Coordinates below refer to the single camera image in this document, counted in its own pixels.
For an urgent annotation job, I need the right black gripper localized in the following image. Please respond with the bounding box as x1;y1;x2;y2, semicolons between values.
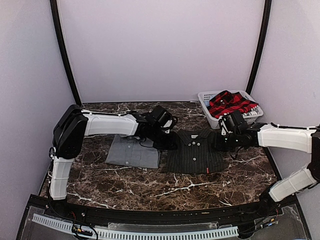
211;131;241;153

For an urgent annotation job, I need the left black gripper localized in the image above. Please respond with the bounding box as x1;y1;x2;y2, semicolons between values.
149;125;178;150

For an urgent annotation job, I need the black pinstriped long sleeve shirt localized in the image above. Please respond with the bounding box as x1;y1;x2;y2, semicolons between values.
166;128;225;174

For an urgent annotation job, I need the grey shirt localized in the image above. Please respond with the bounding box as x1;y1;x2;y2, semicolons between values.
105;134;160;169

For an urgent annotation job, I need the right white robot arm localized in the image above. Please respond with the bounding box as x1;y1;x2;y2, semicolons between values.
211;123;320;217

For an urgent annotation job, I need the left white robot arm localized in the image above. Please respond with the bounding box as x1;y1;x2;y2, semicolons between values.
48;104;178;218

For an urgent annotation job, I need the black white patterned garment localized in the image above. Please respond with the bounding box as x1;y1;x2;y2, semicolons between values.
242;105;260;117

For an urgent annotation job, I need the red black plaid shirt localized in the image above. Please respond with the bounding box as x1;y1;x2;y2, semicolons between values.
207;90;259;119

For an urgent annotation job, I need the white plastic laundry basket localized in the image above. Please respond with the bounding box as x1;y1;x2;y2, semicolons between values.
198;90;264;129

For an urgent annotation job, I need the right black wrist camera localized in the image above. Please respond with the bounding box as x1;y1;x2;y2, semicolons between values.
218;110;249;136

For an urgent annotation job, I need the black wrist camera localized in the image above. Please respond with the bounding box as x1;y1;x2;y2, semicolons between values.
218;110;249;136
150;105;177;130

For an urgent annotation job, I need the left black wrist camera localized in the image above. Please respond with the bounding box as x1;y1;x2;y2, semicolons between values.
150;105;177;130

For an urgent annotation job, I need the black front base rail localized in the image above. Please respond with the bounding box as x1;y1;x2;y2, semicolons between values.
27;194;283;226

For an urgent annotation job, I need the white slotted cable duct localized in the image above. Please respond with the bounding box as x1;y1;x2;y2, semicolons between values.
31;213;239;240

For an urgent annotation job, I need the left black frame post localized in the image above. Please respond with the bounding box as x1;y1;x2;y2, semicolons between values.
49;0;82;106

